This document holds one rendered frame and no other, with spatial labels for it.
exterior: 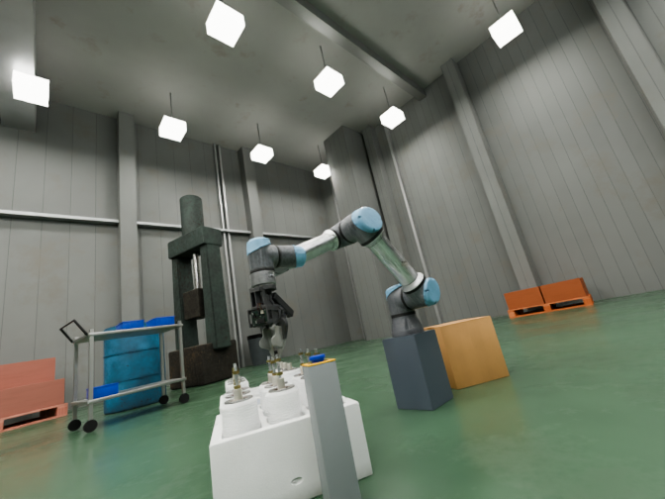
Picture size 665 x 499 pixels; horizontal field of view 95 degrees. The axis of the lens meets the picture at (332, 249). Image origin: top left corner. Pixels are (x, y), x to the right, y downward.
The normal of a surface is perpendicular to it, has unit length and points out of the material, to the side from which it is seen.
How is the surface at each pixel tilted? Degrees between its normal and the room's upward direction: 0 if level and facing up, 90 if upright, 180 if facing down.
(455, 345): 90
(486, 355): 90
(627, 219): 90
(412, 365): 90
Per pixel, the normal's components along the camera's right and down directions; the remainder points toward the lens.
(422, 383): -0.73, -0.04
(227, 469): 0.30, -0.31
